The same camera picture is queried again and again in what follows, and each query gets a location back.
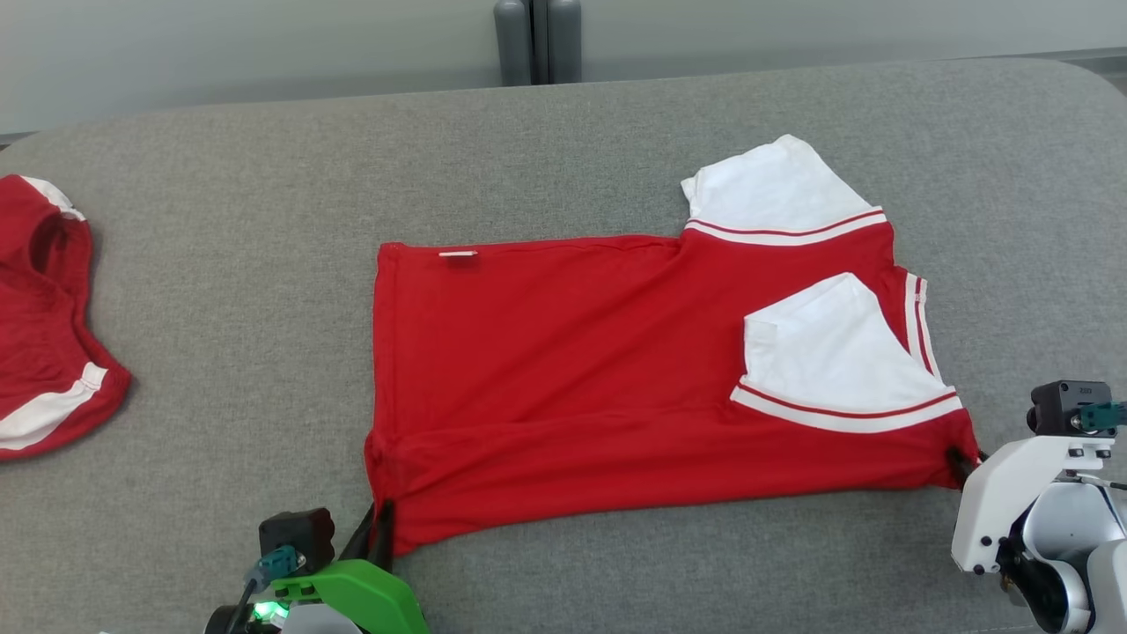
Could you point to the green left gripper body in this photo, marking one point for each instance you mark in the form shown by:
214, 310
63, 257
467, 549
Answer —
370, 594

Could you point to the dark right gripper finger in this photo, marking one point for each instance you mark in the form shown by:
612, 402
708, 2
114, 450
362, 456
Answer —
959, 465

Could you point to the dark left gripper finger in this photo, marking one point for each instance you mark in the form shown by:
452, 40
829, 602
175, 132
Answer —
359, 541
383, 537

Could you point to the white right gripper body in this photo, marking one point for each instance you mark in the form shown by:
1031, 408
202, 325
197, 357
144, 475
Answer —
990, 502

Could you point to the red white basketball jersey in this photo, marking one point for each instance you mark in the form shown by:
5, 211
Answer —
572, 379

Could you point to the red white-trimmed shorts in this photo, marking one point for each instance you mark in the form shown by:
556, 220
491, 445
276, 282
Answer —
44, 335

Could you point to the grey fabric sofa cushion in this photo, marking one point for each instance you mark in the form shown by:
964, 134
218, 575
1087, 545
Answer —
220, 264

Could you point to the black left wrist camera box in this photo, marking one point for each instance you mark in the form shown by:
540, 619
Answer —
297, 535

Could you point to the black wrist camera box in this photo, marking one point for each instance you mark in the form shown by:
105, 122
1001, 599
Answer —
1061, 407
297, 535

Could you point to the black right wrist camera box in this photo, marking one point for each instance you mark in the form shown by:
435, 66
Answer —
1061, 407

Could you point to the grey vertical post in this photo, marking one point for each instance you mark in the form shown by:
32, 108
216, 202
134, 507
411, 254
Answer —
511, 44

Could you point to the grey cylindrical post foot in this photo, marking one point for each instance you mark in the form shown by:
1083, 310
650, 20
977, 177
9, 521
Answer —
564, 42

